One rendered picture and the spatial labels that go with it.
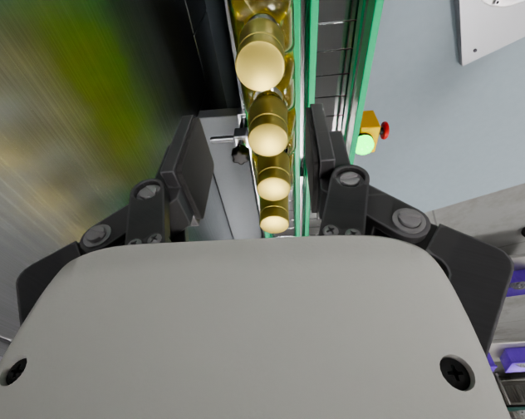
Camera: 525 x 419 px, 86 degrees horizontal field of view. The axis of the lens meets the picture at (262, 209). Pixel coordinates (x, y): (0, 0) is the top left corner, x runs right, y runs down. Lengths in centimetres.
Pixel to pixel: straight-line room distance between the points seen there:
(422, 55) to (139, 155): 78
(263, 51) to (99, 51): 13
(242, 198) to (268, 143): 47
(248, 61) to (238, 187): 49
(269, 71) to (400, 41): 69
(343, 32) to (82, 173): 41
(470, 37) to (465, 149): 39
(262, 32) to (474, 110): 92
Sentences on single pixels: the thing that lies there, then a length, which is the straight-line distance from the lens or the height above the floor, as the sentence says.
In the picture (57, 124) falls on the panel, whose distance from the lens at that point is 21.
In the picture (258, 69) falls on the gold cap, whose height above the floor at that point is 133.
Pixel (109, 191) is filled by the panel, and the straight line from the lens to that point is 24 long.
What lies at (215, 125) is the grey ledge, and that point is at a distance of 57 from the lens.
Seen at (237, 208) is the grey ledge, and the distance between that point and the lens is 73.
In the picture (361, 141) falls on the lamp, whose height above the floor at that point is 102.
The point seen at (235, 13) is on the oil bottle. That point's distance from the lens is 28.
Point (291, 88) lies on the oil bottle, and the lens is 30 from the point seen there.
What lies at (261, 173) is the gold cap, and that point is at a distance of 28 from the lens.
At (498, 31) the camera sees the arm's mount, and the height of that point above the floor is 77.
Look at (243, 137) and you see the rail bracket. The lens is 47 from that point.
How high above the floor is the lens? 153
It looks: 41 degrees down
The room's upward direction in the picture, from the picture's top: 178 degrees counter-clockwise
